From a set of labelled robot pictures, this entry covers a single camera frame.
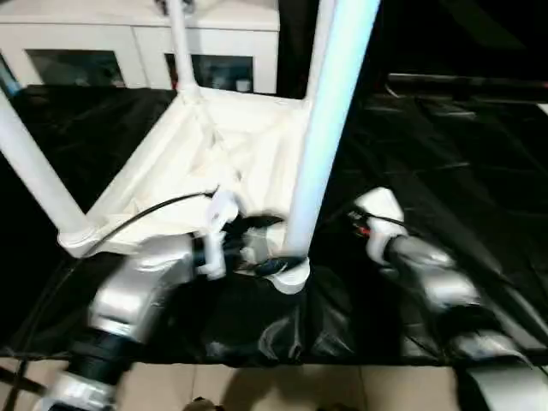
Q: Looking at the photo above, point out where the white plastic table top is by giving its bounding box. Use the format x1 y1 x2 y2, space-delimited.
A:
57 87 317 296

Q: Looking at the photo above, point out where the black work mat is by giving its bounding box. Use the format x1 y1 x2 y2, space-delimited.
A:
0 83 548 367

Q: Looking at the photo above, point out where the dark brown round object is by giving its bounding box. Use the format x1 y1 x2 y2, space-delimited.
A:
188 396 224 411

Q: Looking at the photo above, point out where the black low shelf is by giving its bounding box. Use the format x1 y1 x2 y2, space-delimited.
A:
387 72 548 103

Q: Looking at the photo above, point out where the black metal folding stand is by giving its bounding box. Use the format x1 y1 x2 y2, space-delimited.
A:
0 350 52 406

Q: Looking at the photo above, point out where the white cabinet with glass doors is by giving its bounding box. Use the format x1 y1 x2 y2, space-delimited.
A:
0 0 282 94

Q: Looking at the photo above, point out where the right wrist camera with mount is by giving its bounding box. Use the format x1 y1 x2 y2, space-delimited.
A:
354 186 407 267

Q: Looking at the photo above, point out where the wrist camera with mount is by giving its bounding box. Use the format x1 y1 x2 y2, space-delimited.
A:
354 186 407 267
195 185 240 282

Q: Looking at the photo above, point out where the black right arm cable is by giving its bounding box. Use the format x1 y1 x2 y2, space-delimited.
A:
367 213 515 292

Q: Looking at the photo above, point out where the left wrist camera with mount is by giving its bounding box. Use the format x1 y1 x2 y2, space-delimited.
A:
195 185 240 282

